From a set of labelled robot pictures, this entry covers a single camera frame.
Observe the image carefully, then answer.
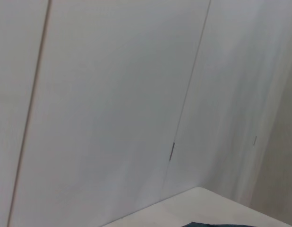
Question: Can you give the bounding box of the dark teal insulated bag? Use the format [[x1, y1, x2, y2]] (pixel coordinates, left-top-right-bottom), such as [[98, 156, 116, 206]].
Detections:
[[182, 221, 239, 227]]

